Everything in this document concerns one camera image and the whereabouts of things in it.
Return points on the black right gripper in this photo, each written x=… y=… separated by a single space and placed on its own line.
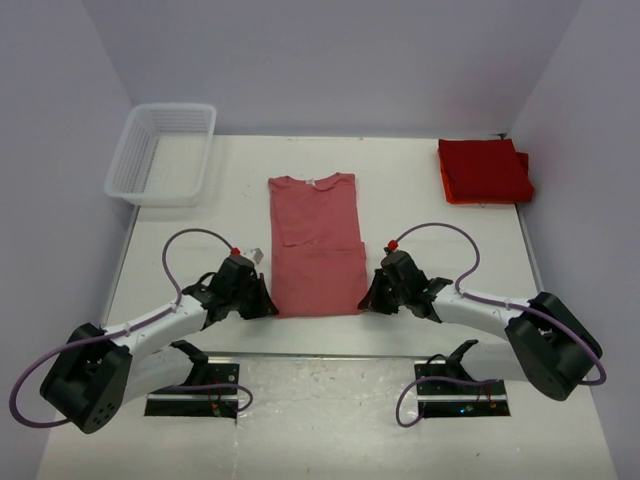
x=374 y=302

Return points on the white plastic basket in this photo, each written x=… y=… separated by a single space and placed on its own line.
x=162 y=156

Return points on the folded dark red t shirt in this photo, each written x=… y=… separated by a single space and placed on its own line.
x=477 y=149

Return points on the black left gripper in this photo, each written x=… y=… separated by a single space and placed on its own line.
x=264 y=306

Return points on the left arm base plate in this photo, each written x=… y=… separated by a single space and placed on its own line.
x=220 y=400

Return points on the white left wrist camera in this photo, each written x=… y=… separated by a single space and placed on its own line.
x=255 y=255

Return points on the pink t shirt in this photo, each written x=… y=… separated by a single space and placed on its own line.
x=318 y=265

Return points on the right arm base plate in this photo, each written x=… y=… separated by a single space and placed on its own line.
x=440 y=399

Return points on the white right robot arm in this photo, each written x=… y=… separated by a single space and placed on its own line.
x=540 y=340

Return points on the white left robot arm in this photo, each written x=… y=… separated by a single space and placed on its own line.
x=103 y=369

